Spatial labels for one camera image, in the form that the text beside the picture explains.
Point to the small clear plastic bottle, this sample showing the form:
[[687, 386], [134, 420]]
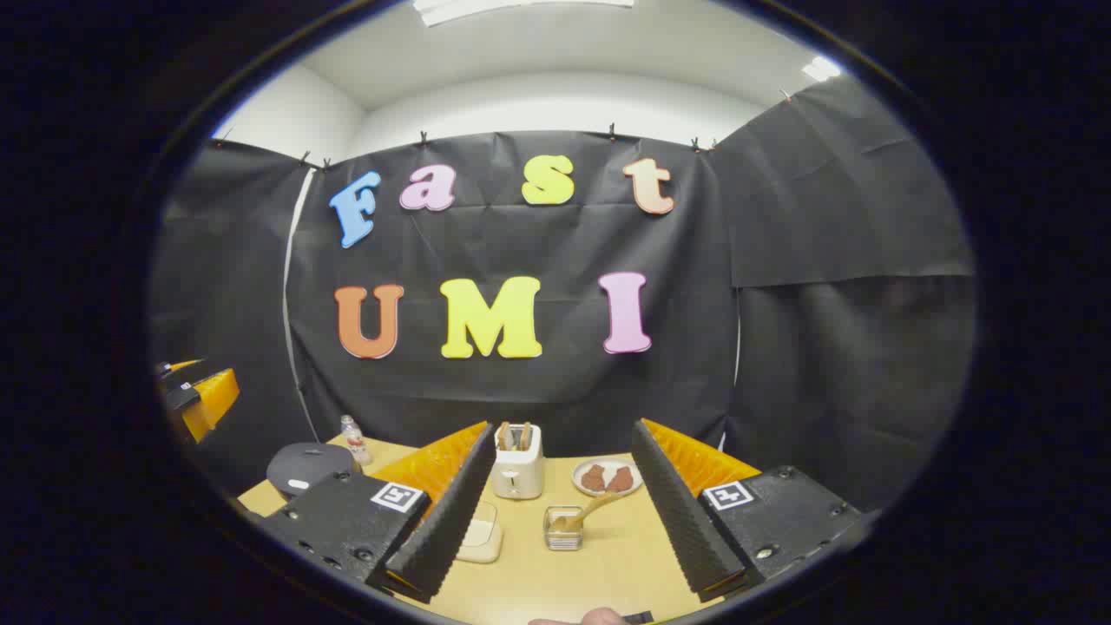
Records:
[[355, 447]]

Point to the white round plate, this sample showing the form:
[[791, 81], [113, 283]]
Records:
[[577, 477]]

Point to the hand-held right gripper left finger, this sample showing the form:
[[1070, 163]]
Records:
[[451, 521]]

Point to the dark grey rice cooker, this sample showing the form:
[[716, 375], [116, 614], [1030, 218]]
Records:
[[308, 469]]

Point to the toasted bread slice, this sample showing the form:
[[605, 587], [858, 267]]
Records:
[[503, 436], [525, 436]]

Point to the wooden spoon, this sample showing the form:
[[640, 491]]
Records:
[[599, 505]]

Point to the white toaster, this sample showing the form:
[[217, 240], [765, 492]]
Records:
[[518, 477]]

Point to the ceiling light panel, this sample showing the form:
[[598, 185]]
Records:
[[521, 9], [822, 69]]

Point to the row of black cloth clips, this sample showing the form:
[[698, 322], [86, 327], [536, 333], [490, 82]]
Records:
[[612, 132]]

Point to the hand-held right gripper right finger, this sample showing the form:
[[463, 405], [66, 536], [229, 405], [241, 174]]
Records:
[[686, 521]]

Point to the brown meat piece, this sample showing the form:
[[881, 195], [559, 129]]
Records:
[[620, 479], [593, 478]]

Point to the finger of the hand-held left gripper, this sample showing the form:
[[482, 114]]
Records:
[[178, 368], [213, 399]]

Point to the black backdrop cloth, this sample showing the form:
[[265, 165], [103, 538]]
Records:
[[564, 391]]

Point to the cream square tray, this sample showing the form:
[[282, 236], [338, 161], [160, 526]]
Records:
[[484, 538]]

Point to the clear chopstick holder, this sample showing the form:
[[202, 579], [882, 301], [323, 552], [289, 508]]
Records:
[[564, 538]]

